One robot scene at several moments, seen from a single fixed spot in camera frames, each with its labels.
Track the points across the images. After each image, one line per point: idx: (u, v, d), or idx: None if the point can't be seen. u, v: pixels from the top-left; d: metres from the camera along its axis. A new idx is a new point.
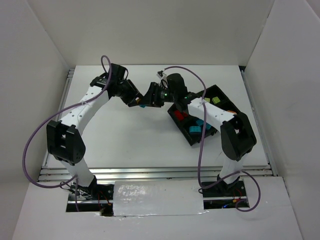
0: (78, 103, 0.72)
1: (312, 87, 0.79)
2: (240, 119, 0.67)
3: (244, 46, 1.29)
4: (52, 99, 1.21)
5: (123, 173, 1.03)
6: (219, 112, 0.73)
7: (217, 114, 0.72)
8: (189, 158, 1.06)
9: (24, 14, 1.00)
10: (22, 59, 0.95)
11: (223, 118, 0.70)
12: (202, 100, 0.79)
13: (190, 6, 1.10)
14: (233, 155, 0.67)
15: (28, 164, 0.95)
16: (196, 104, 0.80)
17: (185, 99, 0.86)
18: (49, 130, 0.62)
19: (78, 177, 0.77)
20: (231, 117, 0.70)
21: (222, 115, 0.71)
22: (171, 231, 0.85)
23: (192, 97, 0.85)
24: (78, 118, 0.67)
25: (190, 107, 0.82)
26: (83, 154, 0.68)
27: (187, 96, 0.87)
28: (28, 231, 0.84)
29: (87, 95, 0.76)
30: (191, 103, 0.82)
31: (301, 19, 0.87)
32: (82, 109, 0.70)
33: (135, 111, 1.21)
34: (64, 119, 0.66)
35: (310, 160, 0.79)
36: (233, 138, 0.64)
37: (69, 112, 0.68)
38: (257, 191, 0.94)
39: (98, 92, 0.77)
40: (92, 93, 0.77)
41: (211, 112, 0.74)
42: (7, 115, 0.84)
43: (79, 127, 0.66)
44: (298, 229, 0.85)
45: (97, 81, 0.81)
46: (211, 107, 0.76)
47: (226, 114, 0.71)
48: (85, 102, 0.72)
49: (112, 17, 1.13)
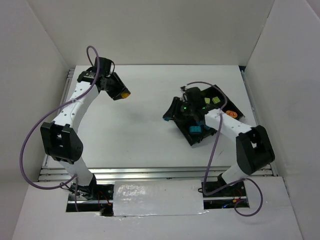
0: (68, 101, 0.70)
1: (312, 87, 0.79)
2: (258, 133, 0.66)
3: (244, 46, 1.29)
4: (52, 99, 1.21)
5: (123, 173, 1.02)
6: (237, 123, 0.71)
7: (233, 126, 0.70)
8: (189, 158, 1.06)
9: (24, 13, 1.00)
10: (22, 59, 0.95)
11: (240, 130, 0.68)
12: (220, 111, 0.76)
13: (190, 6, 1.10)
14: (248, 169, 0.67)
15: (28, 164, 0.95)
16: (213, 114, 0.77)
17: (203, 109, 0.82)
18: (43, 133, 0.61)
19: (78, 177, 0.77)
20: (248, 129, 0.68)
21: (239, 127, 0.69)
22: (171, 231, 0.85)
23: (210, 107, 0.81)
24: (71, 117, 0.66)
25: (206, 117, 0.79)
26: (81, 150, 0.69)
27: (204, 107, 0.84)
28: (28, 231, 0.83)
29: (76, 91, 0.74)
30: (209, 113, 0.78)
31: (301, 19, 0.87)
32: (73, 107, 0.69)
33: (135, 111, 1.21)
34: (57, 120, 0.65)
35: (310, 160, 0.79)
36: (249, 153, 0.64)
37: (61, 112, 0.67)
38: (259, 196, 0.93)
39: (86, 87, 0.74)
40: (80, 88, 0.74)
41: (228, 123, 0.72)
42: (7, 115, 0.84)
43: (73, 125, 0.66)
44: (298, 229, 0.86)
45: (83, 75, 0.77)
46: (229, 118, 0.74)
47: (243, 126, 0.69)
48: (75, 100, 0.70)
49: (112, 17, 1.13)
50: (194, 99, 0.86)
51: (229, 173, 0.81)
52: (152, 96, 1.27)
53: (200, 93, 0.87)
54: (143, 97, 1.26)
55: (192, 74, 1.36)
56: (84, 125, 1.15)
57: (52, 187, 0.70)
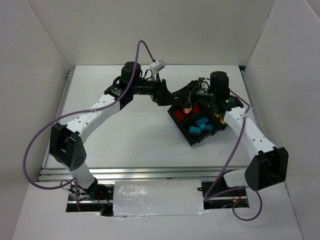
0: (87, 110, 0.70)
1: (312, 87, 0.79)
2: (278, 153, 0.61)
3: (243, 46, 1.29)
4: (52, 99, 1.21)
5: (125, 174, 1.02)
6: (259, 136, 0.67)
7: (254, 139, 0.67)
8: (190, 158, 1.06)
9: (24, 14, 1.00)
10: (22, 59, 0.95)
11: (260, 147, 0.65)
12: (245, 114, 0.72)
13: (190, 6, 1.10)
14: (253, 185, 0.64)
15: (28, 164, 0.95)
16: (236, 116, 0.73)
17: (226, 102, 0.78)
18: (53, 133, 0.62)
19: (77, 180, 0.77)
20: (269, 149, 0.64)
21: (261, 141, 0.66)
22: (170, 231, 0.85)
23: (234, 102, 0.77)
24: (84, 126, 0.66)
25: (228, 114, 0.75)
26: (82, 161, 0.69)
27: (228, 99, 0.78)
28: (27, 232, 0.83)
29: (98, 102, 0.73)
30: (231, 112, 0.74)
31: (301, 19, 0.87)
32: (90, 116, 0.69)
33: (135, 111, 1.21)
34: (70, 124, 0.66)
35: (310, 160, 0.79)
36: (262, 174, 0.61)
37: (77, 118, 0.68)
38: (257, 199, 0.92)
39: (109, 101, 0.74)
40: (103, 100, 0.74)
41: (250, 133, 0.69)
42: (7, 115, 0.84)
43: (83, 134, 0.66)
44: (298, 229, 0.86)
45: (112, 89, 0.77)
46: (252, 126, 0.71)
47: (266, 142, 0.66)
48: (94, 110, 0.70)
49: (113, 17, 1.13)
50: (219, 86, 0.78)
51: (232, 176, 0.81)
52: None
53: (227, 79, 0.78)
54: (143, 97, 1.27)
55: (193, 74, 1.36)
56: None
57: (53, 187, 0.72)
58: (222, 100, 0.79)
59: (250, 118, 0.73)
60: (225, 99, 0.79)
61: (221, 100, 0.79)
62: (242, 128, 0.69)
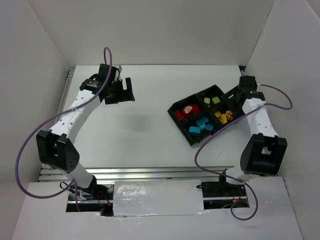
0: (68, 110, 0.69)
1: (312, 87, 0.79)
2: (277, 142, 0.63)
3: (243, 46, 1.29)
4: (52, 99, 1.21)
5: (120, 174, 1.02)
6: (266, 123, 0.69)
7: (260, 124, 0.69)
8: (190, 157, 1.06)
9: (24, 14, 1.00)
10: (22, 59, 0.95)
11: (262, 131, 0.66)
12: (261, 104, 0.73)
13: (190, 6, 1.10)
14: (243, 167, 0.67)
15: (27, 164, 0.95)
16: (252, 103, 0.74)
17: (250, 94, 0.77)
18: (39, 141, 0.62)
19: (76, 181, 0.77)
20: (270, 135, 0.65)
21: (265, 128, 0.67)
22: (170, 231, 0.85)
23: (257, 94, 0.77)
24: (69, 127, 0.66)
25: (246, 102, 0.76)
26: (77, 161, 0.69)
27: (253, 92, 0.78)
28: (27, 231, 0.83)
29: (77, 100, 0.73)
30: (250, 100, 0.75)
31: (301, 19, 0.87)
32: (73, 116, 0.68)
33: (135, 111, 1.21)
34: (54, 128, 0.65)
35: (310, 160, 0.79)
36: (254, 154, 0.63)
37: (59, 120, 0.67)
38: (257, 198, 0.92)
39: (88, 96, 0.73)
40: (82, 97, 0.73)
41: (259, 119, 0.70)
42: (7, 115, 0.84)
43: (70, 135, 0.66)
44: (298, 229, 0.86)
45: (87, 84, 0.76)
46: (263, 114, 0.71)
47: (270, 129, 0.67)
48: (75, 108, 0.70)
49: (112, 17, 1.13)
50: (245, 83, 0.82)
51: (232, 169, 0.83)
52: (152, 97, 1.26)
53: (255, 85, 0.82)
54: (143, 96, 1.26)
55: (192, 74, 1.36)
56: (84, 130, 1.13)
57: (54, 194, 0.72)
58: (246, 90, 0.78)
59: (265, 109, 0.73)
60: (249, 91, 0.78)
61: (246, 90, 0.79)
62: (250, 112, 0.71)
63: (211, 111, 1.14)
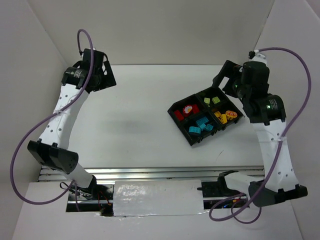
0: (53, 114, 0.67)
1: (312, 87, 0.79)
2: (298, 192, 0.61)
3: (243, 46, 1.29)
4: (52, 100, 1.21)
5: (121, 173, 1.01)
6: (287, 170, 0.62)
7: (282, 173, 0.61)
8: (189, 157, 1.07)
9: (24, 14, 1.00)
10: (23, 59, 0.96)
11: (284, 184, 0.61)
12: (281, 137, 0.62)
13: (191, 6, 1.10)
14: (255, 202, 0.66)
15: (27, 164, 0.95)
16: (271, 135, 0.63)
17: (267, 108, 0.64)
18: (32, 152, 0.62)
19: (77, 182, 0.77)
20: (291, 187, 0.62)
21: (286, 177, 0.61)
22: (170, 231, 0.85)
23: (273, 109, 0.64)
24: (58, 134, 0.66)
25: (263, 128, 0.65)
26: (77, 160, 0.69)
27: (269, 104, 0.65)
28: (27, 231, 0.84)
29: (62, 99, 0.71)
30: (268, 127, 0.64)
31: (301, 19, 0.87)
32: (60, 120, 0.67)
33: (135, 112, 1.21)
34: (44, 137, 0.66)
35: (310, 160, 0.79)
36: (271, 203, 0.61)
37: (48, 127, 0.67)
38: None
39: (72, 92, 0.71)
40: (66, 95, 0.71)
41: (280, 164, 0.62)
42: (7, 115, 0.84)
43: (61, 141, 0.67)
44: (298, 229, 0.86)
45: (69, 75, 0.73)
46: (284, 155, 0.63)
47: (291, 179, 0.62)
48: (61, 111, 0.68)
49: (112, 17, 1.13)
50: (255, 83, 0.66)
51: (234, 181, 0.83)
52: (152, 96, 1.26)
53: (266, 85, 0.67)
54: (143, 96, 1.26)
55: (192, 74, 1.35)
56: (83, 130, 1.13)
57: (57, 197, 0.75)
58: (262, 102, 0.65)
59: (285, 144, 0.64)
60: (266, 104, 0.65)
61: (261, 103, 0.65)
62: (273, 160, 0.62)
63: (211, 111, 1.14)
